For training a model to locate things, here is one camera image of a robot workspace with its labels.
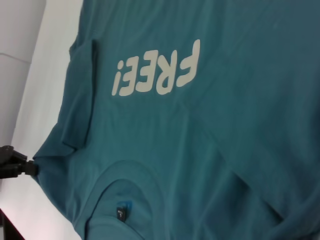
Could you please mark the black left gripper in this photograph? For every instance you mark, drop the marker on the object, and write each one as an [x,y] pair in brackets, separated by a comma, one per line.
[6,160]

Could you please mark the teal blue printed t-shirt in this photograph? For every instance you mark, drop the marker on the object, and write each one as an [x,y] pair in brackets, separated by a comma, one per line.
[200,125]

